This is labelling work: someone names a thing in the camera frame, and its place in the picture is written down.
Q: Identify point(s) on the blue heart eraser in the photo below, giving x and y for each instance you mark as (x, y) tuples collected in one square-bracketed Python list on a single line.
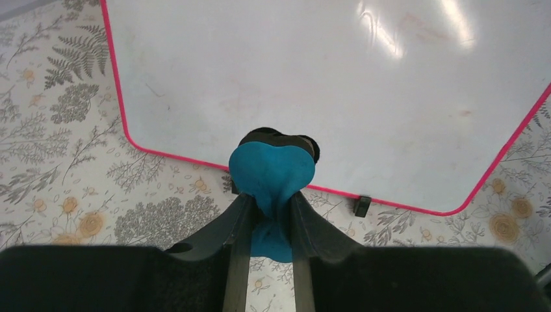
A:
[(271, 167)]

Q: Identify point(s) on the pink framed whiteboard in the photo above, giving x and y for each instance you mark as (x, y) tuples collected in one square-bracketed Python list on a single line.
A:
[(412, 103)]

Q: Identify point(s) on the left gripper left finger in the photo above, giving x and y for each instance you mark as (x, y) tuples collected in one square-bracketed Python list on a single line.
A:
[(213, 275)]

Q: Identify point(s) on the floral patterned tablecloth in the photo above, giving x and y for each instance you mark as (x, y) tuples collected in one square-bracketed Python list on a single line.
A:
[(86, 218)]

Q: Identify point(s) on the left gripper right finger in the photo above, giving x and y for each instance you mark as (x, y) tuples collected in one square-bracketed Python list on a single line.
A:
[(319, 251)]

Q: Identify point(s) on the wire whiteboard stand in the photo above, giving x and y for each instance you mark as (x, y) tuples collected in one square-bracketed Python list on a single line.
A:
[(361, 206)]

